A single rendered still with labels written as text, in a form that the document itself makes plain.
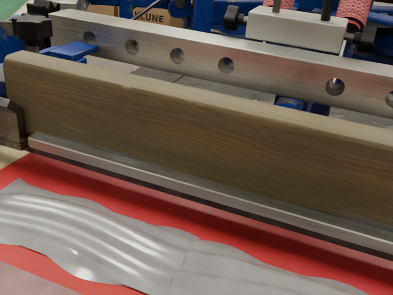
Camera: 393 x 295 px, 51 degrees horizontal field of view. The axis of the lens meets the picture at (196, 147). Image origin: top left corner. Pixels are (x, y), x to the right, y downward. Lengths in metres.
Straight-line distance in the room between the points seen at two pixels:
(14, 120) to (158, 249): 0.18
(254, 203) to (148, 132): 0.10
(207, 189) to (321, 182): 0.09
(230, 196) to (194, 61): 0.27
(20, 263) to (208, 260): 0.13
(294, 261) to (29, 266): 0.19
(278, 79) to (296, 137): 0.24
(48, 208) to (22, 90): 0.11
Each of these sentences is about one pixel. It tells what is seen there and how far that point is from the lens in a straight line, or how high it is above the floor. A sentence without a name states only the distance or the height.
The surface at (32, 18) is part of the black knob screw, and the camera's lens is 0.54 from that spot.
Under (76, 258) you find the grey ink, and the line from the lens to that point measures 0.32.
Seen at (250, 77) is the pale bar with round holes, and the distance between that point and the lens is 0.54.
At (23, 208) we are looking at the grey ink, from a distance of 0.37.
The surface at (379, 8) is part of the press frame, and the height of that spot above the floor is 1.02.
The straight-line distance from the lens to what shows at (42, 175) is 0.42.
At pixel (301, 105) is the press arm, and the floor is 0.92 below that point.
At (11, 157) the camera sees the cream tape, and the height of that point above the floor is 0.96.
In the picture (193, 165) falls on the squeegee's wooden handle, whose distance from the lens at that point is 0.33.
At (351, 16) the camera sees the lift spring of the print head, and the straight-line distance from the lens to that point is 0.73.
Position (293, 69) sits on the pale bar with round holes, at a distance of 0.52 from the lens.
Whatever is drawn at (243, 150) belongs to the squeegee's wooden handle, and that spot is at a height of 1.03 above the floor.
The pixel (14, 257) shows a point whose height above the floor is 0.96.
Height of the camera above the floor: 1.18
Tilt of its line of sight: 29 degrees down
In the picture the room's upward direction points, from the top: 5 degrees clockwise
